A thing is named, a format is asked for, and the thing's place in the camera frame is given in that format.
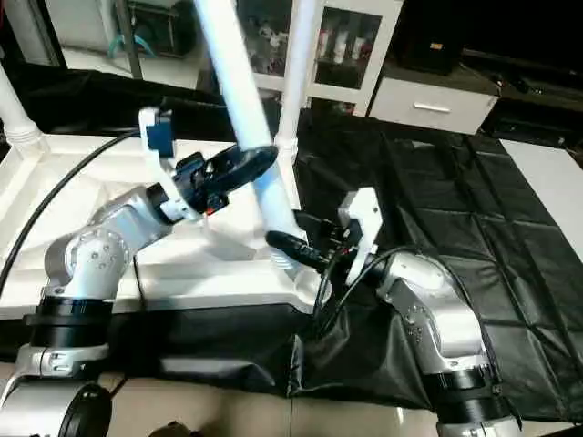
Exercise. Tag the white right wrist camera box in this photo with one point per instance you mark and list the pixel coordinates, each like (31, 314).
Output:
(363, 223)

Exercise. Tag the black mat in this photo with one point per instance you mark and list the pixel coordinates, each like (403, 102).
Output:
(474, 228)

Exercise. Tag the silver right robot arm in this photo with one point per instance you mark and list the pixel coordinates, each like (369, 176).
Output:
(433, 309)

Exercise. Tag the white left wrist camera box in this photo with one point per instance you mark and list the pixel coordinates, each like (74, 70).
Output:
(157, 135)

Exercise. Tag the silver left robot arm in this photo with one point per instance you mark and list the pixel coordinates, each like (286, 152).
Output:
(86, 264)

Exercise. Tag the clear plastic storage box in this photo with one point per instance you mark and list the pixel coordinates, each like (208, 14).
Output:
(164, 27)

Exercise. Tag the white drawer unit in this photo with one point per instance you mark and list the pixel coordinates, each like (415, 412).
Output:
(433, 105)

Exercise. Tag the black speaker box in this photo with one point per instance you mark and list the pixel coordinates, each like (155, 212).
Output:
(428, 41)

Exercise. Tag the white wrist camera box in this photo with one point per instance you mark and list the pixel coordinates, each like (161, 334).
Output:
(157, 135)
(363, 223)

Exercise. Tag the white glass door cabinet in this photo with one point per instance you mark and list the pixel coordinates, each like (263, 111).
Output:
(346, 55)

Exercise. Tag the white plastic table top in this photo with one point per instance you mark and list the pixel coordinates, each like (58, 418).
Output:
(182, 264)

